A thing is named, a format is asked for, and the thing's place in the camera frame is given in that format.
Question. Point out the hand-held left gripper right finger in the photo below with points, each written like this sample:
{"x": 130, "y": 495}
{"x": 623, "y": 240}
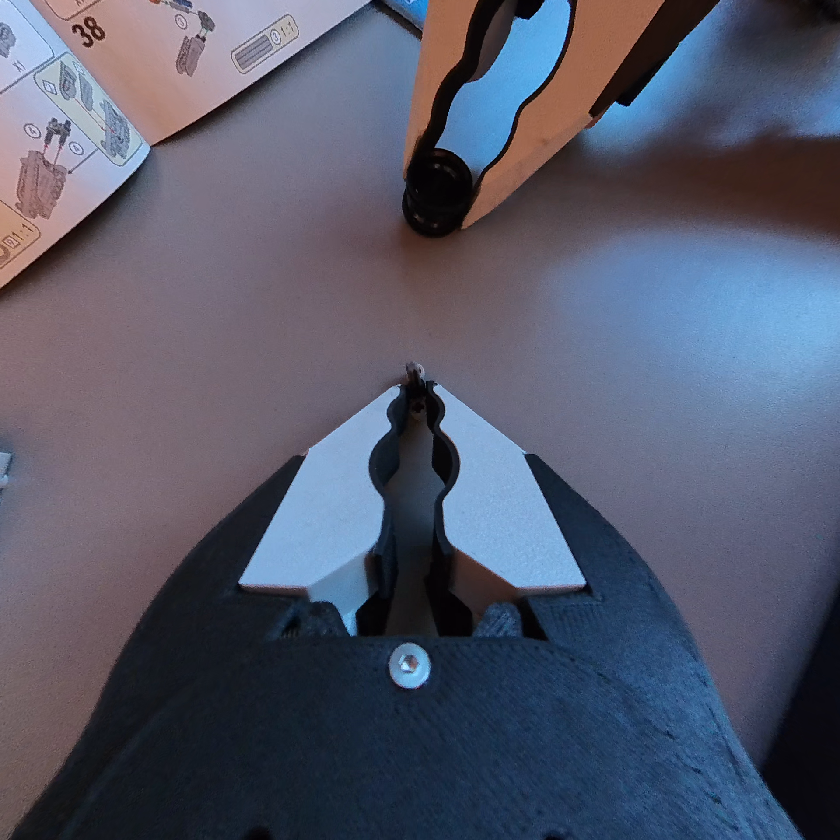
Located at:
{"x": 505, "y": 518}

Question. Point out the instruction booklet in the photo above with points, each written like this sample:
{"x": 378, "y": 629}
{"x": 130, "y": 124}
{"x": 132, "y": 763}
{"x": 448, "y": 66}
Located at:
{"x": 131, "y": 98}

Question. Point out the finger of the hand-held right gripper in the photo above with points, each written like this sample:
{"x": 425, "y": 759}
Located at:
{"x": 439, "y": 65}
{"x": 577, "y": 85}

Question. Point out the grey toy beam assembly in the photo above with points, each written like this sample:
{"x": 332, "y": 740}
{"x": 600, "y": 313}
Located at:
{"x": 4, "y": 469}

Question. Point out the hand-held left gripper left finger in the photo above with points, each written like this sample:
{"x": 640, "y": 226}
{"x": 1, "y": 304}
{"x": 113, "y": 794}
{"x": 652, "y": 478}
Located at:
{"x": 321, "y": 518}

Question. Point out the robot kit box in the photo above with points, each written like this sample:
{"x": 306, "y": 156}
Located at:
{"x": 410, "y": 10}

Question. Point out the grey connector with black axle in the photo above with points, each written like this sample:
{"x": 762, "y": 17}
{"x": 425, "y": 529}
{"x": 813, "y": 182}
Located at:
{"x": 415, "y": 377}

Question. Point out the black toy wheel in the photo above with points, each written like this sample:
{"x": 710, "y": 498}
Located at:
{"x": 436, "y": 190}

